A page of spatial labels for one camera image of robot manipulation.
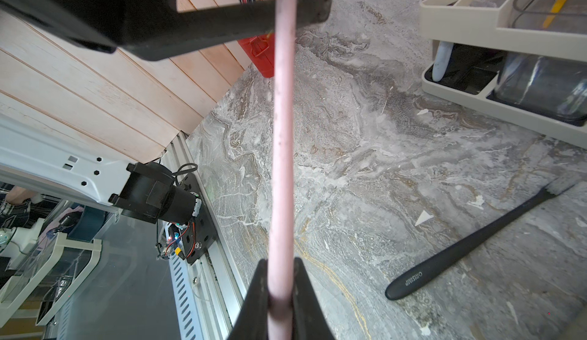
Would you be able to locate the black toothbrush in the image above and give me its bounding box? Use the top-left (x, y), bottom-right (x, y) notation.
top-left (385, 177), bottom-right (580, 301)

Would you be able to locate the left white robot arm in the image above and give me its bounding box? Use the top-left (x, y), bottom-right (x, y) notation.
top-left (1, 0), bottom-right (280, 210)

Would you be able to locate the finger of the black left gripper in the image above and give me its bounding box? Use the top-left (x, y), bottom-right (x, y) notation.
top-left (0, 0), bottom-right (335, 62)

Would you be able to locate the yellow toothbrush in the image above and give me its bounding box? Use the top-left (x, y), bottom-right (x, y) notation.
top-left (542, 0), bottom-right (567, 30)

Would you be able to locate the light pink toothbrush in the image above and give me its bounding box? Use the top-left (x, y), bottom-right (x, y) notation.
top-left (268, 0), bottom-right (297, 339)

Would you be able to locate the pale blue toothbrush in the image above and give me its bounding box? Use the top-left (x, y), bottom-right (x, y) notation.
top-left (432, 42), bottom-right (454, 83)

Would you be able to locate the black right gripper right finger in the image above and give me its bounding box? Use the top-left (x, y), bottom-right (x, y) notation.
top-left (292, 258), bottom-right (335, 340)

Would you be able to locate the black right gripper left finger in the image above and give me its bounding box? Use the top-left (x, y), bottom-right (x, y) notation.
top-left (227, 259), bottom-right (268, 340)

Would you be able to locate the red pencil cup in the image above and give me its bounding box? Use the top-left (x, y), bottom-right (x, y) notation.
top-left (237, 33), bottom-right (275, 78)

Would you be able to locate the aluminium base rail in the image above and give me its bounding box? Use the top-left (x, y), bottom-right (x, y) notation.
top-left (157, 131), bottom-right (249, 340)

